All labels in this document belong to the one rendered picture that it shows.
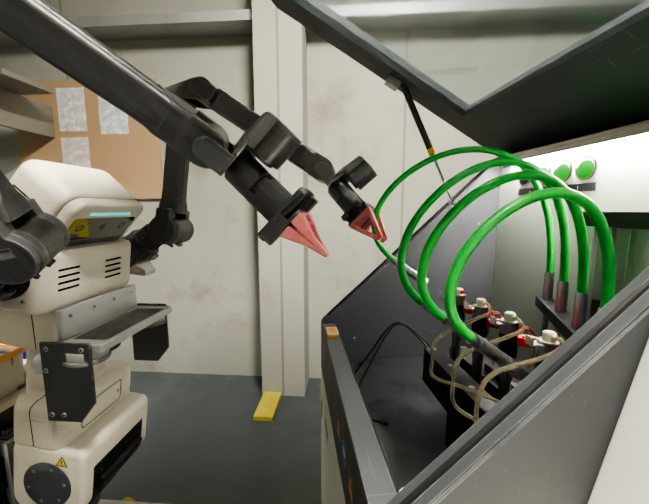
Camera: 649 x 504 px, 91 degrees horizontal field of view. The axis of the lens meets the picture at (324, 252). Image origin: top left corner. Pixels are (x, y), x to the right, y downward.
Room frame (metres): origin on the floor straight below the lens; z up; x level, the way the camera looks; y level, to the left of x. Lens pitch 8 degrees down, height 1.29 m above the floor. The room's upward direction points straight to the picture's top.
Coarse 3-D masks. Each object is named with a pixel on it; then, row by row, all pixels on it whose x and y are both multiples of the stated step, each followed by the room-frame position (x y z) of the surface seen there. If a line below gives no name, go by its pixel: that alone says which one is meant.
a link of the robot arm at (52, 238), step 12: (24, 216) 0.51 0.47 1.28; (36, 216) 0.51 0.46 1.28; (24, 228) 0.48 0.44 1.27; (36, 228) 0.49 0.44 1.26; (48, 228) 0.51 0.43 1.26; (48, 240) 0.49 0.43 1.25; (60, 240) 0.52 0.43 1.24; (48, 252) 0.49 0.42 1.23; (48, 264) 0.53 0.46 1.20; (36, 276) 0.49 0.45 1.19
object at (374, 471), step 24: (336, 360) 0.70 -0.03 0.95; (336, 384) 0.61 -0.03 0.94; (336, 408) 0.61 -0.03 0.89; (360, 408) 0.52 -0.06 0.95; (336, 432) 0.61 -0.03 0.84; (360, 432) 0.46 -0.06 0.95; (360, 456) 0.41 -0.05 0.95; (384, 456) 0.41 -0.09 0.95; (360, 480) 0.38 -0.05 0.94; (384, 480) 0.37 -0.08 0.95
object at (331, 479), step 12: (324, 396) 0.86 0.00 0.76; (324, 408) 0.86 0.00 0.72; (324, 420) 0.86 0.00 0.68; (324, 432) 0.86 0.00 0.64; (324, 444) 0.86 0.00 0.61; (324, 456) 0.86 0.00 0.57; (336, 456) 0.61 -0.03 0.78; (324, 468) 0.86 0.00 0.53; (336, 468) 0.60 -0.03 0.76; (324, 480) 0.86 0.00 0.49; (336, 480) 0.60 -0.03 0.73; (324, 492) 0.86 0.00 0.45; (336, 492) 0.60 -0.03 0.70
